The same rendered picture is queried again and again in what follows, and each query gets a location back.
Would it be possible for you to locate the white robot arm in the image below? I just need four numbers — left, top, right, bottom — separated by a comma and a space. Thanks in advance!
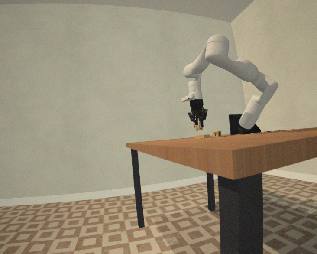
182, 35, 278, 129

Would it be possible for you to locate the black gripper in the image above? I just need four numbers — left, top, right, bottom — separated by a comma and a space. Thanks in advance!
188, 99, 207, 128

